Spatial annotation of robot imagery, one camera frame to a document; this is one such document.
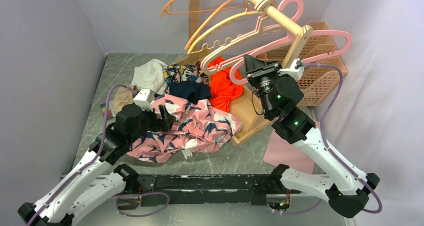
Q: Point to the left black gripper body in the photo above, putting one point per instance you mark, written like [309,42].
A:
[150,122]

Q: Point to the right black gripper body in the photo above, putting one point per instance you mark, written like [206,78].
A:
[264,80]

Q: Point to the pink patterned shorts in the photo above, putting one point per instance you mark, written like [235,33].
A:
[198,127]

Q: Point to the navy blue shorts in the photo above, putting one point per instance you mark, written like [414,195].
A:
[190,90]

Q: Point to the wooden clothes rack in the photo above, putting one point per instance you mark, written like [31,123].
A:
[247,108]

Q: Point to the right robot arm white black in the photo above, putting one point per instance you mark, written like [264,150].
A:
[344,187]

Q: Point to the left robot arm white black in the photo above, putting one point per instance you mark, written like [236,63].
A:
[73,198]

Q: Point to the orange shorts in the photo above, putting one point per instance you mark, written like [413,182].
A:
[223,90]

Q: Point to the beige shorts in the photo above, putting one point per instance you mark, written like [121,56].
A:
[121,97]

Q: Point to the yellow hanger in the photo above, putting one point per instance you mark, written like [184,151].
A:
[218,26]

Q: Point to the front orange hanger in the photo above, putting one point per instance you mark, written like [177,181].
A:
[208,22]

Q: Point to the orange hanger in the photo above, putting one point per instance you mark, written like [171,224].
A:
[208,22]
[168,9]

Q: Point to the rear orange hanger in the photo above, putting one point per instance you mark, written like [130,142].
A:
[168,9]

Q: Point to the yellow black patterned garment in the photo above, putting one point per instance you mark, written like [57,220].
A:
[189,72]

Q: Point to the white garment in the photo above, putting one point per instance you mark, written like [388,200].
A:
[150,76]

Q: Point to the peach plastic file organizer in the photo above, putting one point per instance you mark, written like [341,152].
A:
[316,83]

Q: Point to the pink clipboard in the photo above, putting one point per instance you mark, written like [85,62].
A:
[278,151]

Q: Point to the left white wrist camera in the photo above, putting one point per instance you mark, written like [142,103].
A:
[144,99]

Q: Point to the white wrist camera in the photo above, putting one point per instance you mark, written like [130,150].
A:
[295,70]
[144,99]

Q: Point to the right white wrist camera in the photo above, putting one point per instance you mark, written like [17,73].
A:
[295,70]

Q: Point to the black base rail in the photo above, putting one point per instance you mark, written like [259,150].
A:
[255,189]

